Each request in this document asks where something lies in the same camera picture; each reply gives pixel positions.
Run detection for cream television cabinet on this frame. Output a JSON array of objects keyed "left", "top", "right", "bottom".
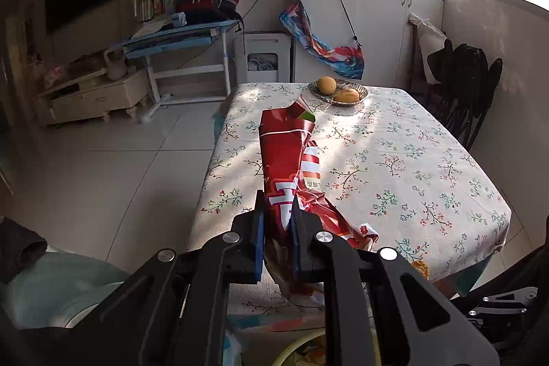
[{"left": 36, "top": 66, "right": 151, "bottom": 126}]

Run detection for chair with black jacket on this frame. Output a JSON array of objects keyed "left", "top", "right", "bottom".
[{"left": 427, "top": 39, "right": 503, "bottom": 148}]

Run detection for white storage cabinet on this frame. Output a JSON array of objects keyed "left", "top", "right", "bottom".
[{"left": 292, "top": 0, "right": 446, "bottom": 92}]

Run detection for white floor appliance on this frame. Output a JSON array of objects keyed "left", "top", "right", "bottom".
[{"left": 234, "top": 32, "right": 292, "bottom": 86}]

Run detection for red snack bag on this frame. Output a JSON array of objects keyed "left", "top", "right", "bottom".
[{"left": 259, "top": 96, "right": 380, "bottom": 300}]

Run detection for pale pink kettlebell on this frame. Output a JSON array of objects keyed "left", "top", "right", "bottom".
[{"left": 103, "top": 48, "right": 128, "bottom": 80}]

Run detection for blue study desk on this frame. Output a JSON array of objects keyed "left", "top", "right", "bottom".
[{"left": 109, "top": 20, "right": 241, "bottom": 122}]

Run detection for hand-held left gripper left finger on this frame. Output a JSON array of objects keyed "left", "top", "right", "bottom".
[{"left": 79, "top": 190, "right": 264, "bottom": 366}]

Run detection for floral tablecloth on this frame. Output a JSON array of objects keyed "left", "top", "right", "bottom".
[{"left": 189, "top": 82, "right": 512, "bottom": 294}]

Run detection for teal seat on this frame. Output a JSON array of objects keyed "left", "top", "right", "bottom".
[{"left": 0, "top": 252, "right": 131, "bottom": 328}]

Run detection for patterned fruit plate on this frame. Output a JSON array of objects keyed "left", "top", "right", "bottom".
[{"left": 307, "top": 78, "right": 370, "bottom": 106}]

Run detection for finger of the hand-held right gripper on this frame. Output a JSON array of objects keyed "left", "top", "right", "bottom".
[{"left": 468, "top": 286, "right": 539, "bottom": 317}]

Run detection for yellow plastic bin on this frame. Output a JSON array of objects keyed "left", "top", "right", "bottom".
[{"left": 272, "top": 329, "right": 329, "bottom": 366}]

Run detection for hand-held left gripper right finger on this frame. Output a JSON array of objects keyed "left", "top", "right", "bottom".
[{"left": 292, "top": 194, "right": 500, "bottom": 366}]

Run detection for row of books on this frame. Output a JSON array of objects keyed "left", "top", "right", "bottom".
[{"left": 132, "top": 0, "right": 178, "bottom": 22}]

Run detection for dark blue red backpack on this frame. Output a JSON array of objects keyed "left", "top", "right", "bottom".
[{"left": 176, "top": 0, "right": 245, "bottom": 30}]

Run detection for grey jacket sleeve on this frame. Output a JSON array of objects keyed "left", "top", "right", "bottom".
[{"left": 0, "top": 218, "right": 48, "bottom": 283}]

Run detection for colourful drawstring bag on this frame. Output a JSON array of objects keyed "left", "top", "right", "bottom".
[{"left": 280, "top": 0, "right": 365, "bottom": 80}]

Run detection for blue pink checked tablecloth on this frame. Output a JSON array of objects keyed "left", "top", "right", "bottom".
[{"left": 213, "top": 98, "right": 494, "bottom": 366}]

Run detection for white tote bag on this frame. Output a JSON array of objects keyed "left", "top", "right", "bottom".
[{"left": 409, "top": 13, "right": 447, "bottom": 84}]

